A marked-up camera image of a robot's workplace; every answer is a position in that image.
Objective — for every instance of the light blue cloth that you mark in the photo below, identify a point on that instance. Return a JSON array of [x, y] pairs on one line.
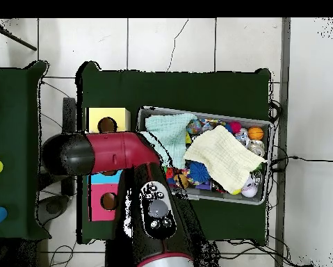
[[169, 130]]

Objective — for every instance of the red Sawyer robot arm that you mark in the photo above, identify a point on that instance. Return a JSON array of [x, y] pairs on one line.
[[113, 153]]

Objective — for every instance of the wooden box with three holes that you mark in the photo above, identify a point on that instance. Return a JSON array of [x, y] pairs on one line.
[[121, 119]]

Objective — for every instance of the shallow silver mesh bin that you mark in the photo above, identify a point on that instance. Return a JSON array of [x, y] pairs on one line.
[[238, 198]]

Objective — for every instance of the yellow toy wedge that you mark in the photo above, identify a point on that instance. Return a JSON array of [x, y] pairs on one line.
[[188, 138]]

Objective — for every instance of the globe print ball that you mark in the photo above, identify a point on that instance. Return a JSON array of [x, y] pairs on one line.
[[194, 127]]

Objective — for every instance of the brown teddy plush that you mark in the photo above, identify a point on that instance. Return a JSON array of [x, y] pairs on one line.
[[181, 180]]

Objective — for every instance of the large blue spiky ball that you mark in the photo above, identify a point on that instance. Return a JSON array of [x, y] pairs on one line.
[[199, 172]]

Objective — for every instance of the cream yellow cloth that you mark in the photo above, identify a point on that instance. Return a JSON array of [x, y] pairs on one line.
[[224, 158]]

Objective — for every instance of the pink spiky ball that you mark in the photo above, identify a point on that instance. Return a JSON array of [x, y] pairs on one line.
[[235, 127]]

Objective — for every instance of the yellow ball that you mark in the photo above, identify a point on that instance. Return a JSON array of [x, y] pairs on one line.
[[235, 191]]

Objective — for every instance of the orange ball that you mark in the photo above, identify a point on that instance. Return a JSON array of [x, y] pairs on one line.
[[255, 133]]

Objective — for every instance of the silver can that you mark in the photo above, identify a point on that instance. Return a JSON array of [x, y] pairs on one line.
[[257, 147]]

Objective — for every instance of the white ball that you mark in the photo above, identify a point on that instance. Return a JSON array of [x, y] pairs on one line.
[[249, 190]]

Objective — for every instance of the grey round floor base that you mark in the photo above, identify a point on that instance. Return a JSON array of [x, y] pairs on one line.
[[53, 207]]

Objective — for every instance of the dark green side table cloth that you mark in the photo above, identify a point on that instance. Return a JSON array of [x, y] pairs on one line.
[[13, 125]]

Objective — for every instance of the black tripod leg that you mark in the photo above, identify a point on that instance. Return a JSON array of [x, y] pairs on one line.
[[16, 39]]

